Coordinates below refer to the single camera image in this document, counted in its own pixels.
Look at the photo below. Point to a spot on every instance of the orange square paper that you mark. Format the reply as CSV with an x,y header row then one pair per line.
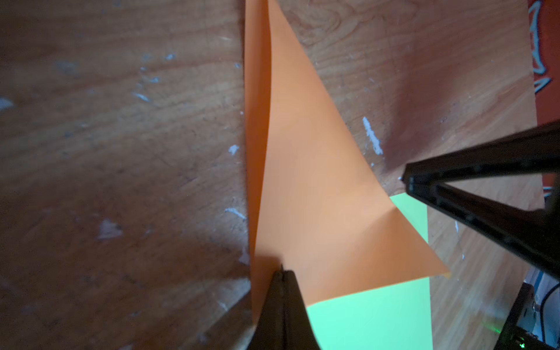
x,y
315,205

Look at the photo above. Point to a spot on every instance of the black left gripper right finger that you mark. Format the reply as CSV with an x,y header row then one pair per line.
x,y
298,333

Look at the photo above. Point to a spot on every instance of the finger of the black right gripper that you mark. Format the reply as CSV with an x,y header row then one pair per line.
x,y
532,235

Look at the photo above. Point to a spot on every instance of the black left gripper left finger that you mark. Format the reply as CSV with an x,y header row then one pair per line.
x,y
269,332

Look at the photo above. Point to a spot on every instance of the green square paper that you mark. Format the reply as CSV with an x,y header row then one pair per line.
x,y
392,317

